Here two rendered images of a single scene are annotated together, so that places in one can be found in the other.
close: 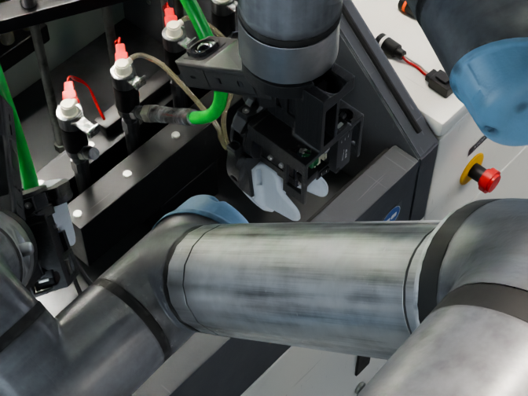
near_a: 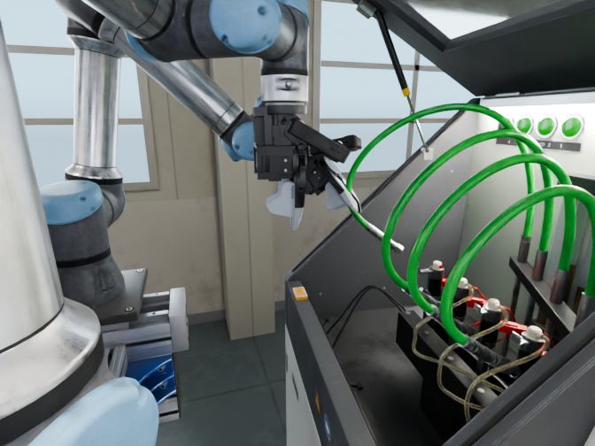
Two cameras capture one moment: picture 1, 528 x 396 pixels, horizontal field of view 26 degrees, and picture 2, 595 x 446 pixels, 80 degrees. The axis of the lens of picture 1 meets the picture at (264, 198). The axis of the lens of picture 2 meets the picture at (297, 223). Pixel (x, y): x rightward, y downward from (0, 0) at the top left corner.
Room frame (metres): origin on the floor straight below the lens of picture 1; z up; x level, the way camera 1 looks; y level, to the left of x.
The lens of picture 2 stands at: (0.97, -0.49, 1.40)
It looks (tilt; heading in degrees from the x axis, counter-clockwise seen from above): 17 degrees down; 126
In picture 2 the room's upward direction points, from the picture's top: straight up
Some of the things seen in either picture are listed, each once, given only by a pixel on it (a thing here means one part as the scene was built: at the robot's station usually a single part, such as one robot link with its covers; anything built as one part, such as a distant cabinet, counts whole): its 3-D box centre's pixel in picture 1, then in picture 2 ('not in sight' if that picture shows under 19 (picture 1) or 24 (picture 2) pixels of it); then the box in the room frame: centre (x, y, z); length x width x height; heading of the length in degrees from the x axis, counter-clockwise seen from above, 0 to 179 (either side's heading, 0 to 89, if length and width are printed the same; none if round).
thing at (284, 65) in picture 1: (291, 31); (284, 92); (0.60, -0.02, 1.44); 0.08 x 0.08 x 0.05
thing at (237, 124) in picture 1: (294, 110); (281, 143); (0.59, -0.02, 1.35); 0.09 x 0.08 x 0.12; 47
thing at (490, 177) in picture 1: (482, 176); not in sight; (0.95, -0.30, 0.80); 0.05 x 0.04 x 0.05; 137
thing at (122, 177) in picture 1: (161, 159); (460, 390); (0.90, 0.13, 0.91); 0.34 x 0.10 x 0.15; 137
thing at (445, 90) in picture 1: (415, 63); not in sight; (0.98, -0.19, 0.99); 0.12 x 0.02 x 0.02; 45
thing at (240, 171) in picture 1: (252, 155); not in sight; (0.59, 0.01, 1.29); 0.05 x 0.02 x 0.09; 137
